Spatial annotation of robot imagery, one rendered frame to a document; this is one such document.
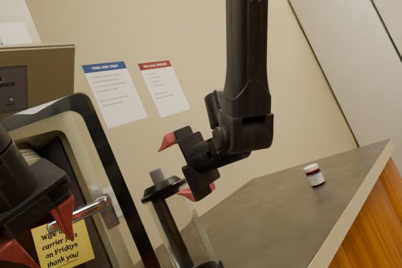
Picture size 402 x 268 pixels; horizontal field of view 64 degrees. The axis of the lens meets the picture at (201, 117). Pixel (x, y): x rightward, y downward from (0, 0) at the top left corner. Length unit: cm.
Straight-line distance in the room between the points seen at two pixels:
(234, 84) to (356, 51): 281
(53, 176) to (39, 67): 32
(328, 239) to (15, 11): 83
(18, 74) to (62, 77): 9
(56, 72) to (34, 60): 5
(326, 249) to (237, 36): 48
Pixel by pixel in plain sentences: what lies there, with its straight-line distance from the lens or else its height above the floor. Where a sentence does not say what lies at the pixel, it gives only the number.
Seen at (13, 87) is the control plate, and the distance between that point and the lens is 67.
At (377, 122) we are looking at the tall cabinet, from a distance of 329.
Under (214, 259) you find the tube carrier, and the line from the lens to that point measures 74.
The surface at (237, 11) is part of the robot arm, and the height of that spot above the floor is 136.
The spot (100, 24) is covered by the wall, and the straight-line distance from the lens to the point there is 154.
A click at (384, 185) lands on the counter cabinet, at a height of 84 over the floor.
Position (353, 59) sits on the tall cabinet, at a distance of 324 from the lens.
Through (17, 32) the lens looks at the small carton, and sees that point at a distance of 71.
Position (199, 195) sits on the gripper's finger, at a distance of 63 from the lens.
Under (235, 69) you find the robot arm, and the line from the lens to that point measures 46.
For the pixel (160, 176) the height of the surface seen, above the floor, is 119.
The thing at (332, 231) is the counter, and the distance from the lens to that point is 79.
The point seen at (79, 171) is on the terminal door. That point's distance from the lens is 57.
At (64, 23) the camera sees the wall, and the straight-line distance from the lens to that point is 145.
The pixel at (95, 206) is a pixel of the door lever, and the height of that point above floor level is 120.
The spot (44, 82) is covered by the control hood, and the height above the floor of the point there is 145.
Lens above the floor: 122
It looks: 4 degrees up
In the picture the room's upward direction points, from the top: 24 degrees counter-clockwise
